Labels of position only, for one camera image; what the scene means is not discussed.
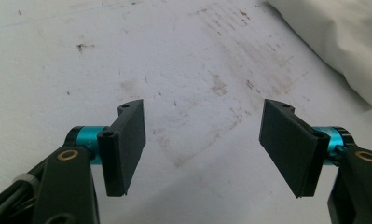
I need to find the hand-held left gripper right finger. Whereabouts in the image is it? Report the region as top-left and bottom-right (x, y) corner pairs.
(258, 98), (353, 200)

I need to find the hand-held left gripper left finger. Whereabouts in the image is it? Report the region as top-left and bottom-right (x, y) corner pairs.
(69, 98), (147, 198)

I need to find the white table mat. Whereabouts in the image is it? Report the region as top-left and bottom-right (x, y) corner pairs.
(0, 0), (372, 224)

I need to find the white printed tank top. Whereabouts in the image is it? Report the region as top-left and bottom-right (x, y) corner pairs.
(263, 0), (372, 110)

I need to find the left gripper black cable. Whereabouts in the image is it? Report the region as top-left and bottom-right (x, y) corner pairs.
(0, 173), (40, 224)

